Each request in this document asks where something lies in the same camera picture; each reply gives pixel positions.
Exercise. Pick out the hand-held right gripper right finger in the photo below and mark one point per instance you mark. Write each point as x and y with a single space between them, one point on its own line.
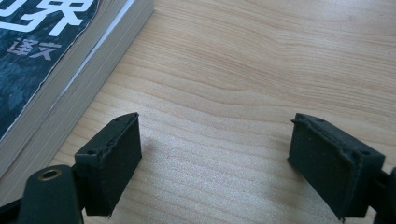
330 165

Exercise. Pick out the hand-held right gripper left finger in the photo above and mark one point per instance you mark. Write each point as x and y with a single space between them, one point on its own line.
109 165

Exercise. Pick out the green title snow scene magazine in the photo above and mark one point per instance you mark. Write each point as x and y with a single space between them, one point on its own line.
137 15

